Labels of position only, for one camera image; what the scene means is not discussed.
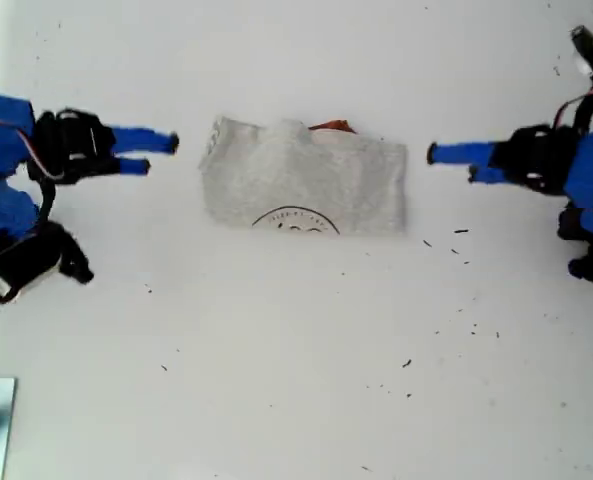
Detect arm red servo wire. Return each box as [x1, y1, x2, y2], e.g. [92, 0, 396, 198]
[550, 82, 593, 131]
[14, 121, 65, 182]

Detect grey t-shirt with brown sleeves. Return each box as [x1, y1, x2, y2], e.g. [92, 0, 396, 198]
[198, 114, 410, 237]

